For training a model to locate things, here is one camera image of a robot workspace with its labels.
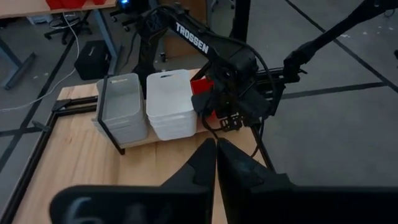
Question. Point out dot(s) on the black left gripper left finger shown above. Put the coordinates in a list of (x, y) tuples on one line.
[(186, 202)]

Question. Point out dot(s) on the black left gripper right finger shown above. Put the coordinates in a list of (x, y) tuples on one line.
[(264, 202)]

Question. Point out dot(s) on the red slotted plastic basket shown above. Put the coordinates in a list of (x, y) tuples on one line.
[(202, 85)]

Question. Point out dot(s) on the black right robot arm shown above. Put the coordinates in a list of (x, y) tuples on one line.
[(192, 40)]

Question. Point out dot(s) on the brown cardboard box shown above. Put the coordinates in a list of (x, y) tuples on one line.
[(175, 46)]

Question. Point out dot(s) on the black computer case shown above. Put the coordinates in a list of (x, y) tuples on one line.
[(93, 60)]

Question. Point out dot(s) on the black office chair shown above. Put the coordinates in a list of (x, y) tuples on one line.
[(66, 26)]

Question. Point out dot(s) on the red plastic bin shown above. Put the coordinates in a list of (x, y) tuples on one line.
[(66, 3)]

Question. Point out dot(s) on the wooden workbench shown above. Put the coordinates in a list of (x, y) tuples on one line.
[(25, 7)]

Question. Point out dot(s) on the black vertical post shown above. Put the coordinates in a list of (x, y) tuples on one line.
[(241, 18)]

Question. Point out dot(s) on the black rig frame strut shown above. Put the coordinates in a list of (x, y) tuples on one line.
[(342, 28)]

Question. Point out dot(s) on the black table edge frame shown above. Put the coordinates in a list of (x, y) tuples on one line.
[(23, 183)]

